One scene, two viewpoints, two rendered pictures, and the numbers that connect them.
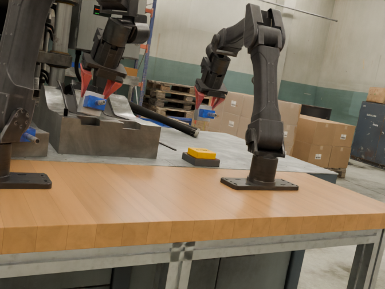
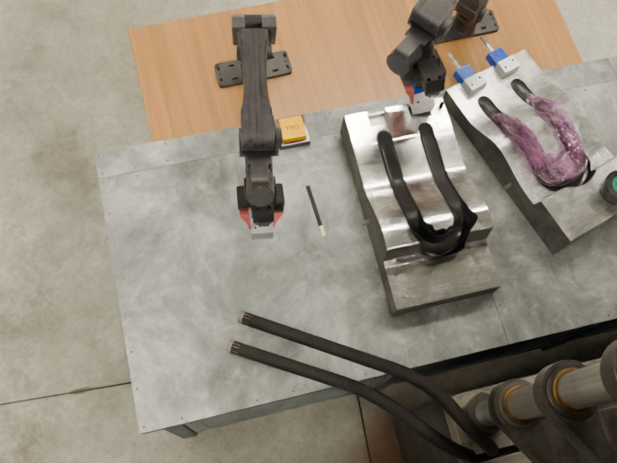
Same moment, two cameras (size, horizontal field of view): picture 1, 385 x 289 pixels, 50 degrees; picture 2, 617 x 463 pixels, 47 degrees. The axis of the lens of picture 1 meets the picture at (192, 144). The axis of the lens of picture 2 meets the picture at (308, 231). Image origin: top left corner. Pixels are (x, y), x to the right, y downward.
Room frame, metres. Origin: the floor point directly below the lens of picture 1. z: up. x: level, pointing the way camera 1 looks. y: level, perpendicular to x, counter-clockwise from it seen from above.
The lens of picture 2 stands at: (1.97, 0.13, 2.44)
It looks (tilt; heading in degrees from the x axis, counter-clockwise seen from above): 71 degrees down; 185
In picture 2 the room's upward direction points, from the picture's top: 11 degrees clockwise
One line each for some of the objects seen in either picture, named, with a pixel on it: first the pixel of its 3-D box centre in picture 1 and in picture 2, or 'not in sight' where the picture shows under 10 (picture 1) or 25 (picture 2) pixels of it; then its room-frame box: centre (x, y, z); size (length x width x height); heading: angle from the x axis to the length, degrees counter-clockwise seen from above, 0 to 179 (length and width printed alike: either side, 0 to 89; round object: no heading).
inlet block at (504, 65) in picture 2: not in sight; (495, 55); (0.79, 0.43, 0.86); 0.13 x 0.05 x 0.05; 46
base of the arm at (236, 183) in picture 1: (263, 170); (252, 62); (1.00, -0.18, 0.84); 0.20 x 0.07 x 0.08; 121
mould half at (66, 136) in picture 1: (89, 115); (420, 199); (1.26, 0.32, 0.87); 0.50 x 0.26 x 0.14; 29
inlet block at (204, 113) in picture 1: (207, 113); (260, 208); (1.41, -0.03, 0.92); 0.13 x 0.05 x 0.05; 21
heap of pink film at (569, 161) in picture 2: not in sight; (545, 136); (1.01, 0.59, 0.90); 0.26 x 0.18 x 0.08; 46
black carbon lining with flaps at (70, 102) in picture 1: (89, 100); (426, 185); (1.24, 0.33, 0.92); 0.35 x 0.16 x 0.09; 29
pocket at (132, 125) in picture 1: (128, 129); (376, 120); (1.08, 0.17, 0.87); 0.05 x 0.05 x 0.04; 29
